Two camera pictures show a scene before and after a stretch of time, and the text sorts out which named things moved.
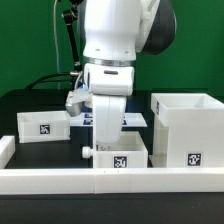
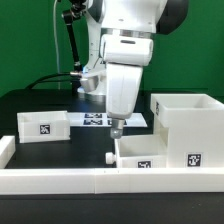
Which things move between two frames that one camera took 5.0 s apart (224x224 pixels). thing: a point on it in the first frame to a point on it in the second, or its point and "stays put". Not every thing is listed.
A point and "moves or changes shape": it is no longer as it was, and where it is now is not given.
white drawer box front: (131, 152) moves or changes shape
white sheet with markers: (129, 119) stays put
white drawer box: (43, 126) stays put
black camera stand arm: (70, 16) stays put
